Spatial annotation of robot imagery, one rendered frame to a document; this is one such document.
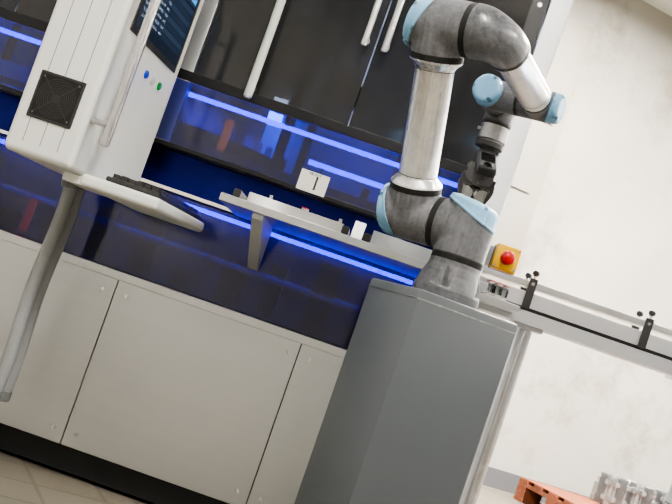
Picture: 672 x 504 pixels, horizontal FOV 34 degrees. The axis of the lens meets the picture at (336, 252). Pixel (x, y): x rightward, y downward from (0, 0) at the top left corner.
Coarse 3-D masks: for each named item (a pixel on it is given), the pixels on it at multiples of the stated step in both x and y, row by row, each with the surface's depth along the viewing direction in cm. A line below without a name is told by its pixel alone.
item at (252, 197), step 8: (248, 200) 284; (256, 200) 284; (264, 200) 284; (272, 200) 284; (272, 208) 284; (280, 208) 284; (288, 208) 284; (296, 208) 284; (296, 216) 284; (304, 216) 284; (312, 216) 284; (320, 216) 284; (320, 224) 284; (328, 224) 284; (336, 224) 284
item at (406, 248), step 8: (376, 232) 272; (376, 240) 272; (384, 240) 272; (392, 240) 272; (400, 240) 272; (392, 248) 272; (400, 248) 272; (408, 248) 272; (416, 248) 272; (424, 248) 272; (416, 256) 272; (424, 256) 272
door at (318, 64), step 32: (224, 0) 315; (256, 0) 315; (288, 0) 315; (320, 0) 315; (352, 0) 315; (384, 0) 315; (224, 32) 315; (256, 32) 315; (288, 32) 314; (320, 32) 314; (352, 32) 314; (224, 64) 314; (288, 64) 314; (320, 64) 314; (352, 64) 314; (288, 96) 313; (320, 96) 313; (352, 96) 313
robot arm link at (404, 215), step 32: (416, 0) 230; (448, 0) 228; (416, 32) 229; (448, 32) 225; (416, 64) 233; (448, 64) 229; (416, 96) 234; (448, 96) 234; (416, 128) 235; (416, 160) 237; (384, 192) 243; (416, 192) 238; (384, 224) 243; (416, 224) 239
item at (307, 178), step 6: (300, 174) 311; (306, 174) 311; (312, 174) 311; (318, 174) 311; (300, 180) 310; (306, 180) 310; (312, 180) 310; (318, 180) 310; (324, 180) 310; (300, 186) 310; (306, 186) 310; (312, 186) 310; (318, 186) 310; (324, 186) 310; (312, 192) 310; (318, 192) 310; (324, 192) 310
